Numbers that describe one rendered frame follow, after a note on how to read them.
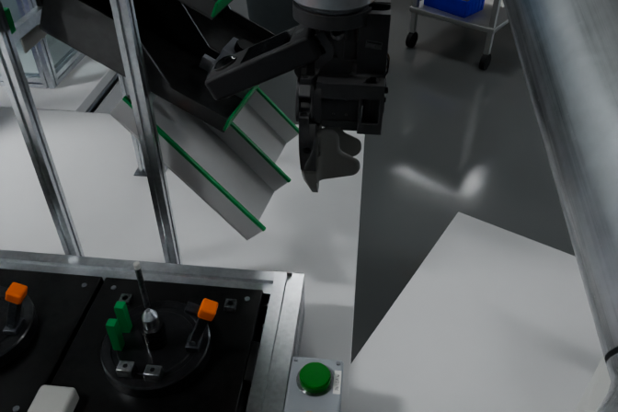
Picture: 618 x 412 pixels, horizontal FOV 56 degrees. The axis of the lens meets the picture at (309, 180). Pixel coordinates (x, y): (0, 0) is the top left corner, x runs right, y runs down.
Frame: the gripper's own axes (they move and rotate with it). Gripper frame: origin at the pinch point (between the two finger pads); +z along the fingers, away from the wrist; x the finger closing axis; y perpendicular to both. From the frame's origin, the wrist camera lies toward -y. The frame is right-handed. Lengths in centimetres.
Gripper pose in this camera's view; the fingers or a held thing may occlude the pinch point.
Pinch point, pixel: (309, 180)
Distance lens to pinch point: 63.4
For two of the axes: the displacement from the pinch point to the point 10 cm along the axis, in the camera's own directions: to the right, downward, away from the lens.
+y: 9.9, 0.7, -0.9
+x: 1.1, -6.1, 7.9
